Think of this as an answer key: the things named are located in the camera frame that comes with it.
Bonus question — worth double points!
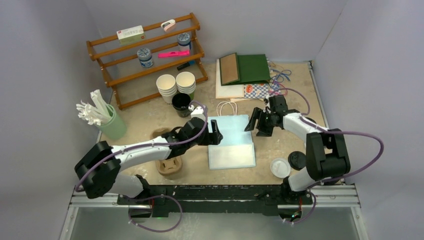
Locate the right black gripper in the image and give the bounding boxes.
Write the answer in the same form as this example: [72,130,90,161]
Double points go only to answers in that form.
[245,107,278,138]

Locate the light blue paper bag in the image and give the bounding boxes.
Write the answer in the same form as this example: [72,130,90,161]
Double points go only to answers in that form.
[208,101,256,170]

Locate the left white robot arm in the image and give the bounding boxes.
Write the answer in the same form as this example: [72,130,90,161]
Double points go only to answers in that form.
[74,117,224,205]

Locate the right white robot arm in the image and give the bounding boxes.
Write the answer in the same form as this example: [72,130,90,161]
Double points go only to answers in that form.
[244,95,351,204]

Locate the checkered patterned paper bag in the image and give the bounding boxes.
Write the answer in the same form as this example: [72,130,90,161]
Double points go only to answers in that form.
[243,83,281,99]

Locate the black paper cup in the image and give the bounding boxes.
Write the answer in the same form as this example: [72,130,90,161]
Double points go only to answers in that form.
[171,93,191,118]

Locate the white cup lid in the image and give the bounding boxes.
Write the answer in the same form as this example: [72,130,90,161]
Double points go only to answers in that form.
[270,158,292,179]

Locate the green paper bag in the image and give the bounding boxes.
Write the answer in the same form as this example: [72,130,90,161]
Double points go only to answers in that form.
[237,54,270,85]

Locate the black cup lid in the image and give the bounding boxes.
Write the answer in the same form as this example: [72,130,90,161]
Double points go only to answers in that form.
[288,151,306,171]

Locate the brown pulp cup carrier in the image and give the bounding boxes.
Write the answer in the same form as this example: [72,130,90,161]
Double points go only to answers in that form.
[150,127,183,177]

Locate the right white cup stack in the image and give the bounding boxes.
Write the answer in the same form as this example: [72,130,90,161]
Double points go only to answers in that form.
[175,71,196,100]

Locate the white cup stack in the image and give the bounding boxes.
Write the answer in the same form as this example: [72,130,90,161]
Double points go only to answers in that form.
[175,71,196,100]
[156,74,178,105]

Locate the left white cup stack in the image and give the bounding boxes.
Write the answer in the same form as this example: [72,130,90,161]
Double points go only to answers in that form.
[156,74,178,105]

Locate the black blue marker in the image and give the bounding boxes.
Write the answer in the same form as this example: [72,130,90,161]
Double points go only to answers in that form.
[176,60,196,71]

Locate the pink marker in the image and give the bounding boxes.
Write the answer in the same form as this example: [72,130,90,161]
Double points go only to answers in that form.
[157,50,191,58]

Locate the wooden shelf rack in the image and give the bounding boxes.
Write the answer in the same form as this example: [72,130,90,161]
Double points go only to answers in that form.
[86,12,208,110]

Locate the green straw holder cup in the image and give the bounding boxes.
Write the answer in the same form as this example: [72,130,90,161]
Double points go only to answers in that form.
[96,104,127,140]

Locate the right blue white jar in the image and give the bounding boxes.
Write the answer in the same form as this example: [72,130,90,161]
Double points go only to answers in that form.
[177,32,192,52]

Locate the blue white jar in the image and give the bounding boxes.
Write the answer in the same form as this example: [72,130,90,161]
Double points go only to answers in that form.
[136,47,154,68]
[177,32,192,52]

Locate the left blue white jar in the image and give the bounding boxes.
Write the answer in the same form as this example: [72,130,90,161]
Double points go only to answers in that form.
[136,47,154,68]

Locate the white wrapped straws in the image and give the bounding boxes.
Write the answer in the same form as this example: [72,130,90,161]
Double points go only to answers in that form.
[75,89,112,126]

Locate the pink white stapler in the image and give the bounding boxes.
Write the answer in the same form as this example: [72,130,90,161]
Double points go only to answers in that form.
[160,19,176,33]

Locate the white green box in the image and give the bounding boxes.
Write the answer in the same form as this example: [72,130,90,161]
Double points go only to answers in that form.
[116,25,146,46]

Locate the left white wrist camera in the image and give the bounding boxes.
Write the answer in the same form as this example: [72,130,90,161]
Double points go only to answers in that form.
[188,105,206,121]

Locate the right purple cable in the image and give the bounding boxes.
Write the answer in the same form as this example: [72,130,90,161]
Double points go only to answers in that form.
[279,86,385,226]

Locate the purple cable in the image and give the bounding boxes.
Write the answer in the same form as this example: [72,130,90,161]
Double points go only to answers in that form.
[279,86,385,226]
[74,100,209,233]

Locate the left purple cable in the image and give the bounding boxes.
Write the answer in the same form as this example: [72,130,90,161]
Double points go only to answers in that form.
[74,100,209,233]

